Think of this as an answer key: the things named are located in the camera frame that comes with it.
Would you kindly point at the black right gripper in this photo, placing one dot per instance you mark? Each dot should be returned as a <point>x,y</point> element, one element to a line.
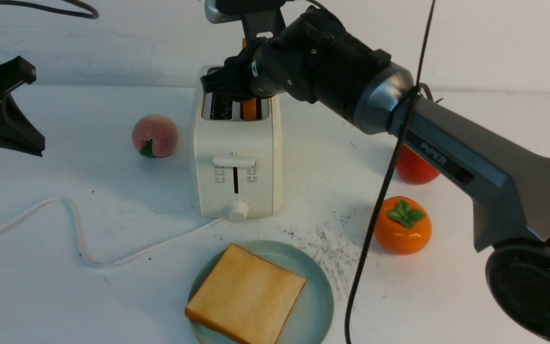
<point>314,59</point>

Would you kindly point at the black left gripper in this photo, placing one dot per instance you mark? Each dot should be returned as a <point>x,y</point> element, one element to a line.
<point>16,132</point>

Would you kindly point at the toast slice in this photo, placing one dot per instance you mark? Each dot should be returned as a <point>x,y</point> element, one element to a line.
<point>245,298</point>
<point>251,110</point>

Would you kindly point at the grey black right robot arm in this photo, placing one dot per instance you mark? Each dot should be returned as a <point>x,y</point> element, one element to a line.
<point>509,186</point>

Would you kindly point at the white two-slot toaster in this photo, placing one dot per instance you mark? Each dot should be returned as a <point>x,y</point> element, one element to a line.
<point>237,164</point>

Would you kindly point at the red apple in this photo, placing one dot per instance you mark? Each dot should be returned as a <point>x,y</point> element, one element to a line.
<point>412,169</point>

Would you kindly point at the pink peach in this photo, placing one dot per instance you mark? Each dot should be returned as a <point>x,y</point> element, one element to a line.
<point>155,136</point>

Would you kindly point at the orange persimmon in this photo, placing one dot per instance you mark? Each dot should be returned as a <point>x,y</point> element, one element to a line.
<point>403,226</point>

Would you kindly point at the light green round plate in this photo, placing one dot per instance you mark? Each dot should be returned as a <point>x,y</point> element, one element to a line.
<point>310,318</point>

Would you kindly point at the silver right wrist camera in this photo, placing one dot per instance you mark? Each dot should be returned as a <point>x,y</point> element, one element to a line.
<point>259,18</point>

